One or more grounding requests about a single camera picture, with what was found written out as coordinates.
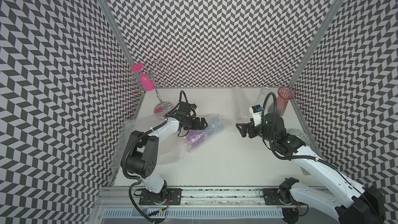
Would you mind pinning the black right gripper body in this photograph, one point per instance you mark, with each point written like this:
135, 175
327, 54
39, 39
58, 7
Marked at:
261, 131

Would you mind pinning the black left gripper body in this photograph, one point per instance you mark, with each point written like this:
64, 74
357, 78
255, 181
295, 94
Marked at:
189, 123

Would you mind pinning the blue purple vase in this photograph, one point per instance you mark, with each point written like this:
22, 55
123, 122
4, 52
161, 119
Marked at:
195, 138

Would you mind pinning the clear bubble wrap sheet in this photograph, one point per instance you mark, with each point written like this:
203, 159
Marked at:
137, 149

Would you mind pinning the pink vase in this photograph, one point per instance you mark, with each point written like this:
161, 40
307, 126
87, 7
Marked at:
285, 95

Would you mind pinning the clear glass vase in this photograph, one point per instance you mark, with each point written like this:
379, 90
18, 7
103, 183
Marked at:
259, 102

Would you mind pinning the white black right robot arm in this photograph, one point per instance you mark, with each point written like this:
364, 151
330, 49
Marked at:
347, 201

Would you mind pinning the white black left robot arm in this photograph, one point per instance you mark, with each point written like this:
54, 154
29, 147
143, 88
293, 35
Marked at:
155, 185

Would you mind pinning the clear wrapped vase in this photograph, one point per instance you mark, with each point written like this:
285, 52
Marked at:
241, 105

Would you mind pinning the green patterned bowl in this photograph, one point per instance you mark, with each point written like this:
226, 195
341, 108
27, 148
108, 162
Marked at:
301, 135

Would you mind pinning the pink plastic wine glass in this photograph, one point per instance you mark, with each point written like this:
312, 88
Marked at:
142, 78

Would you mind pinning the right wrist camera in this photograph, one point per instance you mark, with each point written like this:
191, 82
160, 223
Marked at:
256, 112

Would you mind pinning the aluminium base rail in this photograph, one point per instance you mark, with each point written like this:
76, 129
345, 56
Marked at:
249, 196

